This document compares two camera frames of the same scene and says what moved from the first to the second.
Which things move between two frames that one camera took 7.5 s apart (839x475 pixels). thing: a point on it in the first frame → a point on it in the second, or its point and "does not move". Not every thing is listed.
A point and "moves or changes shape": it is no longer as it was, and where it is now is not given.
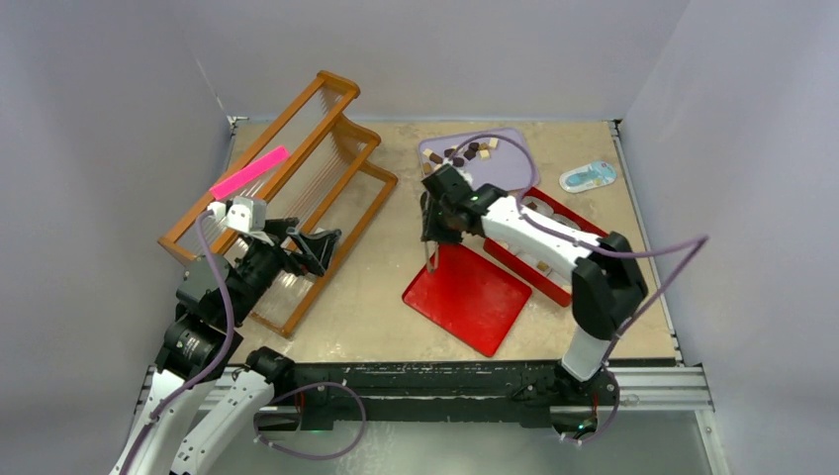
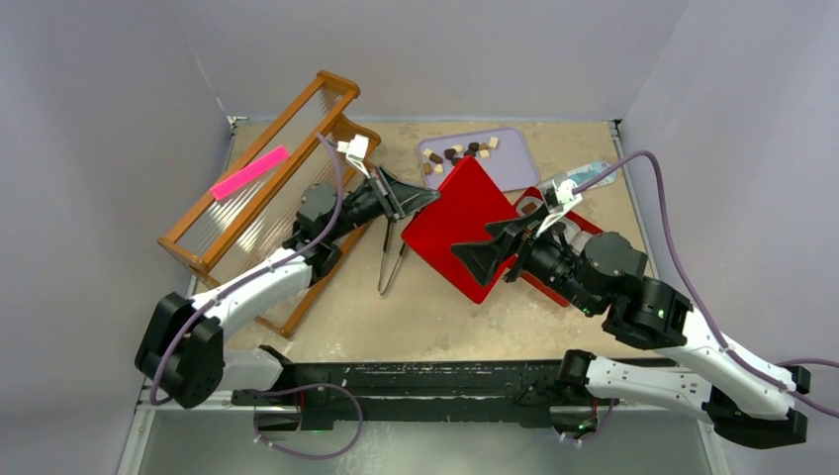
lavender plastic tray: (502, 157) does not move
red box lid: (470, 297) moves or changes shape
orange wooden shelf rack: (312, 187) does not move
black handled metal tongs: (432, 255) → (380, 289)
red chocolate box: (554, 284) does not move
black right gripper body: (439, 226) → (528, 248)
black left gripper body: (303, 259) → (376, 193)
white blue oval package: (584, 178) does not move
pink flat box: (249, 171) does not move
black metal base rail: (375, 395) does not move
